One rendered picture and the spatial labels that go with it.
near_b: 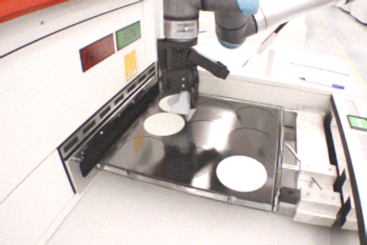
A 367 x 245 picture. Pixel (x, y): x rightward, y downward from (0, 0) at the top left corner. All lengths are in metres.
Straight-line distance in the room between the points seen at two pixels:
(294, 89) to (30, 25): 0.66
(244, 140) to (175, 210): 0.22
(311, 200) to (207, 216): 0.21
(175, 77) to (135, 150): 0.18
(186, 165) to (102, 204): 0.20
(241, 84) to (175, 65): 0.27
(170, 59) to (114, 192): 0.32
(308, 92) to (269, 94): 0.12
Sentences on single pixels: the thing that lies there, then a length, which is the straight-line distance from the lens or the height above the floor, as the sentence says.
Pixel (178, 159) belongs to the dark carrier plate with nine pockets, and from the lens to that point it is 0.55.
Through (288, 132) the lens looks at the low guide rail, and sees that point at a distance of 0.77.
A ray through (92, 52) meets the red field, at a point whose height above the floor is 1.11.
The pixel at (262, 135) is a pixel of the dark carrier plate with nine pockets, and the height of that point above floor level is 0.90.
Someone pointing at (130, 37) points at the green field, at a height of 1.09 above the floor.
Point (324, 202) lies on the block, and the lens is 0.52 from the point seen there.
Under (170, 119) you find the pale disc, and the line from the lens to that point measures 0.67.
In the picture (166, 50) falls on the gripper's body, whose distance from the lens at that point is 0.56.
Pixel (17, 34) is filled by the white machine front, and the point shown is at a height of 1.19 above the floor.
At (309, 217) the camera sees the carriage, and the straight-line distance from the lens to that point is 0.53.
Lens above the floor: 1.27
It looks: 33 degrees down
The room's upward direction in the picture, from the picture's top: straight up
